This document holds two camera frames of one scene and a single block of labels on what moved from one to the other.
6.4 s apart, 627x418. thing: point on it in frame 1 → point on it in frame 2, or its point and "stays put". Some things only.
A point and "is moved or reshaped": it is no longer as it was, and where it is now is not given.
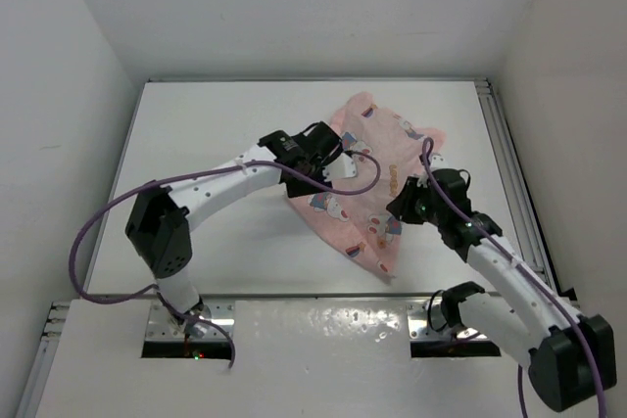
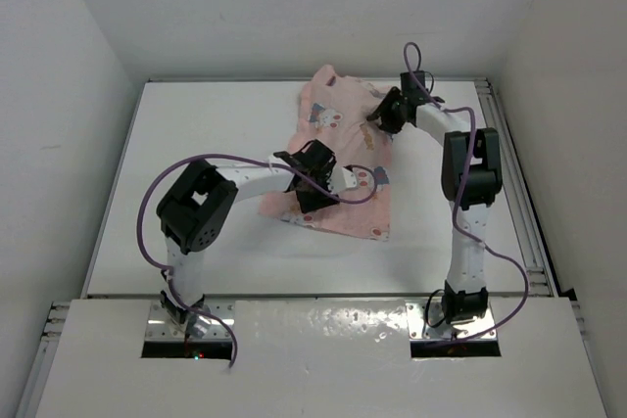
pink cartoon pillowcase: x=388 y=151 is moved or reshaped
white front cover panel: x=294 y=358 stays put
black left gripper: x=295 y=186 → x=325 y=199
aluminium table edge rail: x=524 y=216 stays put
